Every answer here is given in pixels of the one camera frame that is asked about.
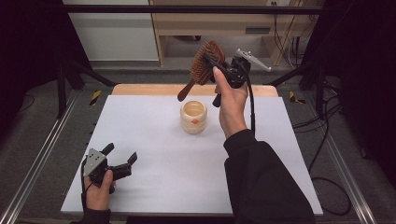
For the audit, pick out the wooden table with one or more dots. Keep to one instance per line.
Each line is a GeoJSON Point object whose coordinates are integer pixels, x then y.
{"type": "Point", "coordinates": [149, 89]}

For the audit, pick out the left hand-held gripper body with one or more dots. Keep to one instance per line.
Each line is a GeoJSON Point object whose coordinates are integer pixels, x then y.
{"type": "Point", "coordinates": [98, 169]}

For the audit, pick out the person's left hand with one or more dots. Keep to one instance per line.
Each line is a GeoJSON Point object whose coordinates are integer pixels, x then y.
{"type": "Point", "coordinates": [98, 197]}

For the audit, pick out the cream ridged cup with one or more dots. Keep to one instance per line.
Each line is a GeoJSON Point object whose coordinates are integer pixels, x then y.
{"type": "Point", "coordinates": [193, 123]}

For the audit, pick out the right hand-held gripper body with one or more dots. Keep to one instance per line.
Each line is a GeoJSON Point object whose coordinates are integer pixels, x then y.
{"type": "Point", "coordinates": [238, 73]}

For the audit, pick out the black horizontal frame bar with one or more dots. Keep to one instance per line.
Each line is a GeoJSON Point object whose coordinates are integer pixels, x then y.
{"type": "Point", "coordinates": [155, 9]}

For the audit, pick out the white table board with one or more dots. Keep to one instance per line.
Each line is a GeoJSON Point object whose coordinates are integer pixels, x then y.
{"type": "Point", "coordinates": [155, 174]}

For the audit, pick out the aluminium rail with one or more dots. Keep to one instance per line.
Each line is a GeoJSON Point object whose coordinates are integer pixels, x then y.
{"type": "Point", "coordinates": [348, 180]}
{"type": "Point", "coordinates": [34, 174]}

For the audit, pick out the white cabinet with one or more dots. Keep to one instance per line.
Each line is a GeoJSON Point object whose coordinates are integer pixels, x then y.
{"type": "Point", "coordinates": [115, 37]}

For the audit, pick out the black metal stand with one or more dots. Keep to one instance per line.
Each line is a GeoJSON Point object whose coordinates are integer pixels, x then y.
{"type": "Point", "coordinates": [61, 90]}
{"type": "Point", "coordinates": [320, 90]}

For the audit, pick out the person's right hand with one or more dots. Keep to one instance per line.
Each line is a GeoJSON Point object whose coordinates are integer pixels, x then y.
{"type": "Point", "coordinates": [233, 109]}

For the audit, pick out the light wooden desk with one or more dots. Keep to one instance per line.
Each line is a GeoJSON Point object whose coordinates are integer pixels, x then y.
{"type": "Point", "coordinates": [186, 25]}

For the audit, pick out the yellow black tape strip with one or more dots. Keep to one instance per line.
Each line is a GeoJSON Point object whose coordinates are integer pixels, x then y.
{"type": "Point", "coordinates": [293, 98]}
{"type": "Point", "coordinates": [95, 97]}

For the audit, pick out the black curtain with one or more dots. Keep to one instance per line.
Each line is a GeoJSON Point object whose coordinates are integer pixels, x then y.
{"type": "Point", "coordinates": [370, 77]}
{"type": "Point", "coordinates": [28, 56]}

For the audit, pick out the brown wooden hairbrush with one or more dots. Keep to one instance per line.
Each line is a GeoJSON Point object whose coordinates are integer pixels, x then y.
{"type": "Point", "coordinates": [200, 70]}

